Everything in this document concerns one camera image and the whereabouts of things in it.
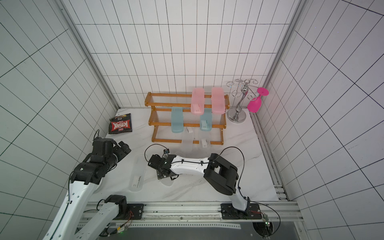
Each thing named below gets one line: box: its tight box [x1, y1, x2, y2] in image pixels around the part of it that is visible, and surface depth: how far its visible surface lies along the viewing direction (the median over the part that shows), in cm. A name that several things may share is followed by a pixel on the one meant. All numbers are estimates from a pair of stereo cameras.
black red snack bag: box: [108, 113, 133, 134], surface depth 109 cm
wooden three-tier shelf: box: [144, 92, 230, 145], surface depth 93 cm
